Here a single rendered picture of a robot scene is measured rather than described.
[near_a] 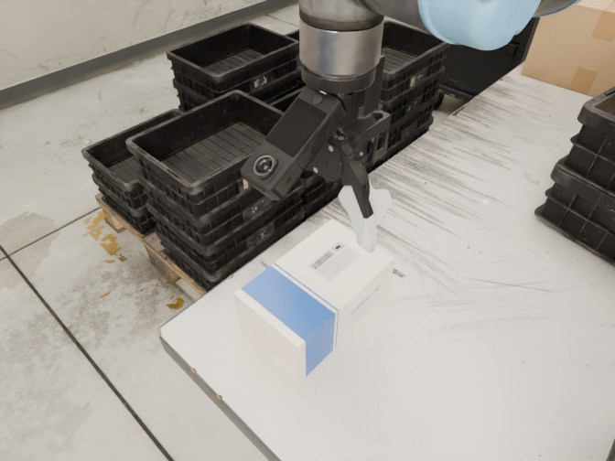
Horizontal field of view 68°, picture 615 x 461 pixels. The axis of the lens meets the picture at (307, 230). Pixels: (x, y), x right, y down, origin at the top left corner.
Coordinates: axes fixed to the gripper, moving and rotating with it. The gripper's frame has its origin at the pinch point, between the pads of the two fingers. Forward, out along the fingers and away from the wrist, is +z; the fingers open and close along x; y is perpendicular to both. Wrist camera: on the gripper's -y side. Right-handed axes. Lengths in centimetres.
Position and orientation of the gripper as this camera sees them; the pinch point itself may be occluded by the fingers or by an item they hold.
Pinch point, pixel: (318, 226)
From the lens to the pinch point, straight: 55.9
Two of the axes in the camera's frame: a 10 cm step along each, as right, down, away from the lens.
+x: -7.3, -4.8, 4.9
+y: 6.8, -5.1, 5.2
